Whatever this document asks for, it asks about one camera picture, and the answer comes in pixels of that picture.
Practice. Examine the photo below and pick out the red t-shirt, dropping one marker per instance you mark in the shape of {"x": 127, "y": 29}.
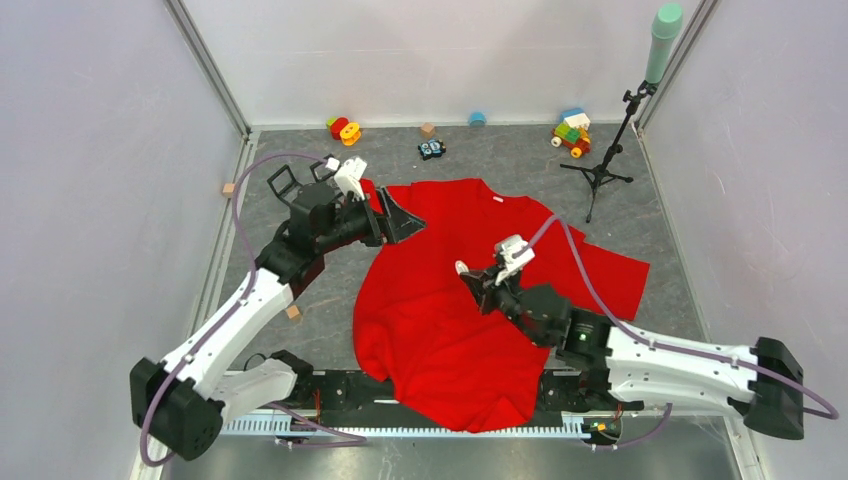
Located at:
{"x": 416, "y": 324}

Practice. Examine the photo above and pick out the black display case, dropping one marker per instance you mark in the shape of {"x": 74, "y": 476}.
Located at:
{"x": 324, "y": 169}
{"x": 283, "y": 182}

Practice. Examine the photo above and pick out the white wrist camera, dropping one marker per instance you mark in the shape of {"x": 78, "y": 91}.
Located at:
{"x": 511, "y": 255}
{"x": 347, "y": 175}

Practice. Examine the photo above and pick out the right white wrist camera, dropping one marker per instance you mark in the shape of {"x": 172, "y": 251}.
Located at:
{"x": 511, "y": 255}

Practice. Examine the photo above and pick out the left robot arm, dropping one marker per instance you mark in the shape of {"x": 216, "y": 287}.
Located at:
{"x": 184, "y": 399}

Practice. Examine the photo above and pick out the brown wooden cube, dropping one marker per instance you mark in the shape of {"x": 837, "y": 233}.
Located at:
{"x": 427, "y": 130}

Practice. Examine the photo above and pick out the round orange brooch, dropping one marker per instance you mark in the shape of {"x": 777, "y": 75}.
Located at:
{"x": 461, "y": 266}

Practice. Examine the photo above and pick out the colourful brick toy car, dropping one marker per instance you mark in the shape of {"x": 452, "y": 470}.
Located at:
{"x": 572, "y": 133}

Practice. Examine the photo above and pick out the green microphone on tripod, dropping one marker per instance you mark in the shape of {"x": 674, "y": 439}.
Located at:
{"x": 665, "y": 28}

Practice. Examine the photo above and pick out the tan cube on floor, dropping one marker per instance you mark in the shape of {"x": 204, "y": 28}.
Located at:
{"x": 293, "y": 313}

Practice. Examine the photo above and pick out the red yellow green toy blocks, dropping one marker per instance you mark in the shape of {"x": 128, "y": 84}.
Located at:
{"x": 344, "y": 130}

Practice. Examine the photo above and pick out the black display case left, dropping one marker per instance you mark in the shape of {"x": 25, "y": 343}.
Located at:
{"x": 283, "y": 182}

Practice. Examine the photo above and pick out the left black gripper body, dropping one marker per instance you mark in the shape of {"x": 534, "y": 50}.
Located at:
{"x": 360, "y": 223}

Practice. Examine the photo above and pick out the blue cylinder block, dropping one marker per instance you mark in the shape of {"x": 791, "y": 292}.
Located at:
{"x": 477, "y": 119}

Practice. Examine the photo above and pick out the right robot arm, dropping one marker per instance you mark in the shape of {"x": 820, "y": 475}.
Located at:
{"x": 633, "y": 369}

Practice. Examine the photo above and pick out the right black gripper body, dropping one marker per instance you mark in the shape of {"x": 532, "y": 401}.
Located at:
{"x": 505, "y": 298}

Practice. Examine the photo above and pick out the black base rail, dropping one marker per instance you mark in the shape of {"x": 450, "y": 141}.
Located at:
{"x": 351, "y": 398}

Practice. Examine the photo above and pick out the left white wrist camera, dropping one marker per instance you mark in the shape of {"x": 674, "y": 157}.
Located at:
{"x": 347, "y": 175}

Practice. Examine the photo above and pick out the black display case right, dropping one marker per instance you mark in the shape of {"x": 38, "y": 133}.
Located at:
{"x": 324, "y": 169}

